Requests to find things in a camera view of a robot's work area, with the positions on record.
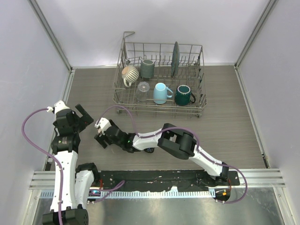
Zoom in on black earbud charging case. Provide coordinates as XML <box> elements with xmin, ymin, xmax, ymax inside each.
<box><xmin>144</xmin><ymin>148</ymin><xmax>154</xmax><ymax>153</ymax></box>

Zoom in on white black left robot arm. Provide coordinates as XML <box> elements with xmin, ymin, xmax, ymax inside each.
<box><xmin>42</xmin><ymin>100</ymin><xmax>100</xmax><ymax>225</ymax></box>

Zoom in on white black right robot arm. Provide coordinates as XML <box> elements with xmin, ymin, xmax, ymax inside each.
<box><xmin>94</xmin><ymin>117</ymin><xmax>229</xmax><ymax>187</ymax></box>

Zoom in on clear drinking glass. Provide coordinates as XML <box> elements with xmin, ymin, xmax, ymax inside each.
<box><xmin>135</xmin><ymin>82</ymin><xmax>150</xmax><ymax>101</ymax></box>

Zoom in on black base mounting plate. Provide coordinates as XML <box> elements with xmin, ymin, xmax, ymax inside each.
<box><xmin>92</xmin><ymin>170</ymin><xmax>240</xmax><ymax>192</ymax></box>

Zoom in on striped beige mug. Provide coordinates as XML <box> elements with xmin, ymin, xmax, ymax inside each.
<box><xmin>121</xmin><ymin>66</ymin><xmax>139</xmax><ymax>88</ymax></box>

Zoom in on light blue mug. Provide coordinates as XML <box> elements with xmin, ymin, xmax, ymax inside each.
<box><xmin>153</xmin><ymin>82</ymin><xmax>173</xmax><ymax>105</ymax></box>

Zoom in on grey green cup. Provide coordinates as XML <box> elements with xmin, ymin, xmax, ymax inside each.
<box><xmin>140</xmin><ymin>59</ymin><xmax>155</xmax><ymax>78</ymax></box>

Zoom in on dark green mug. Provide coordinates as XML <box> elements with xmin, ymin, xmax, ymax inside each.
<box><xmin>174</xmin><ymin>85</ymin><xmax>196</xmax><ymax>106</ymax></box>

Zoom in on dark green plate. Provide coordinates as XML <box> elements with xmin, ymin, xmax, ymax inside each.
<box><xmin>171</xmin><ymin>42</ymin><xmax>180</xmax><ymax>77</ymax></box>

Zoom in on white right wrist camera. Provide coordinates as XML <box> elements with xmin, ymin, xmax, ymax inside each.
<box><xmin>94</xmin><ymin>117</ymin><xmax>111</xmax><ymax>134</ymax></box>

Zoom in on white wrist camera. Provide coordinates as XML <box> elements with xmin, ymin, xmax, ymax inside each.
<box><xmin>94</xmin><ymin>117</ymin><xmax>111</xmax><ymax>134</ymax></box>
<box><xmin>46</xmin><ymin>100</ymin><xmax>72</xmax><ymax>117</ymax></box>

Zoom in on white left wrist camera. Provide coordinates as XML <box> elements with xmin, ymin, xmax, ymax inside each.
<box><xmin>46</xmin><ymin>100</ymin><xmax>72</xmax><ymax>117</ymax></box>

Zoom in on metal wire dish rack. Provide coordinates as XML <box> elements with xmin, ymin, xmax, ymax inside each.
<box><xmin>113</xmin><ymin>31</ymin><xmax>207</xmax><ymax>117</ymax></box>

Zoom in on white slotted cable duct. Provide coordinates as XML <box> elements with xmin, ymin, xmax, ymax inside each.
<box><xmin>41</xmin><ymin>190</ymin><xmax>216</xmax><ymax>199</ymax></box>

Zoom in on aluminium frame rail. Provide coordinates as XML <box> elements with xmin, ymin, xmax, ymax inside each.
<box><xmin>28</xmin><ymin>0</ymin><xmax>72</xmax><ymax>72</ymax></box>

